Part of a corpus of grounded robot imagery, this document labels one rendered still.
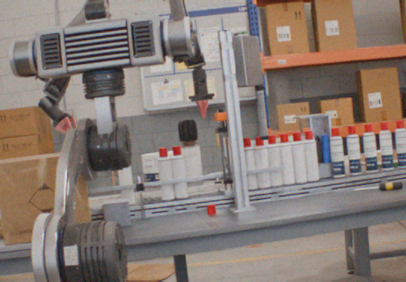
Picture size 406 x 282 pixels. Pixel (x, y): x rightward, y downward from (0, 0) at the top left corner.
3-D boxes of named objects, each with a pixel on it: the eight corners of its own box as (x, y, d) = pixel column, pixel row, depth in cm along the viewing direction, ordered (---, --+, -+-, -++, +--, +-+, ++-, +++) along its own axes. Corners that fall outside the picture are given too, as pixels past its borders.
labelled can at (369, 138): (375, 171, 284) (370, 123, 283) (380, 172, 279) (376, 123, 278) (364, 173, 283) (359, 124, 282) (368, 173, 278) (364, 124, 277)
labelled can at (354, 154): (359, 173, 283) (355, 124, 282) (364, 174, 278) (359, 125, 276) (348, 175, 282) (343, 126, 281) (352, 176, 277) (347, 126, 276)
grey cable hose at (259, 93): (267, 139, 265) (262, 84, 263) (270, 139, 261) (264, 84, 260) (258, 140, 264) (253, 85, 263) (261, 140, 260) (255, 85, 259)
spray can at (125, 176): (135, 203, 267) (129, 151, 266) (135, 205, 262) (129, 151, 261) (121, 204, 267) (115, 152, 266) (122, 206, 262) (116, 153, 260)
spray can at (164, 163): (174, 198, 270) (169, 146, 269) (175, 200, 265) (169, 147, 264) (161, 200, 269) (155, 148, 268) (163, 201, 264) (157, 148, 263)
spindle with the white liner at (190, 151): (203, 185, 302) (195, 118, 301) (206, 188, 294) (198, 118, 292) (182, 188, 301) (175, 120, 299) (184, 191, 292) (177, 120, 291)
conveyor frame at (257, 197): (406, 177, 289) (405, 167, 289) (417, 179, 279) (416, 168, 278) (18, 228, 264) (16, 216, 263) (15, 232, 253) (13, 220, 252)
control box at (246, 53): (264, 84, 267) (258, 36, 266) (247, 85, 252) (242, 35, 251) (239, 87, 272) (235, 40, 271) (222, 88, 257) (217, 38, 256)
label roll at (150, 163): (192, 181, 328) (189, 150, 327) (154, 187, 319) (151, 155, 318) (175, 179, 346) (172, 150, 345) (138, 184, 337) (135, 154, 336)
